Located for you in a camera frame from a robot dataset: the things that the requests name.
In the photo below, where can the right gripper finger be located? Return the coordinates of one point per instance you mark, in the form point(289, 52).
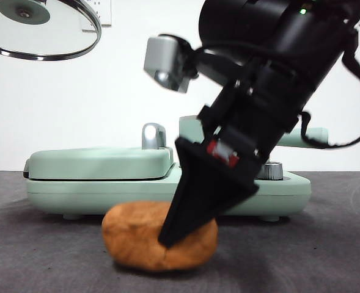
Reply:
point(198, 198)

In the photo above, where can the brown potato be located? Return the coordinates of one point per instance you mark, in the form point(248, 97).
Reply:
point(130, 238)

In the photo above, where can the glass lid with green knob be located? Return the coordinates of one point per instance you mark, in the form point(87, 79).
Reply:
point(24, 12)

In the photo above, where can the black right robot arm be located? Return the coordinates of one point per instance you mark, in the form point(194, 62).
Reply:
point(274, 27)

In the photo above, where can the silver control knob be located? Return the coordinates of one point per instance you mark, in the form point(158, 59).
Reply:
point(273, 171)

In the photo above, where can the green breakfast maker base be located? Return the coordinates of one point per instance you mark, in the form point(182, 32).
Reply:
point(106, 195)

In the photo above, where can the green hinged griddle cover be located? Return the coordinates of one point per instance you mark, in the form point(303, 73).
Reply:
point(97, 163)

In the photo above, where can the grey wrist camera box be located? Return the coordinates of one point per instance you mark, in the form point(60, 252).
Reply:
point(161, 58)

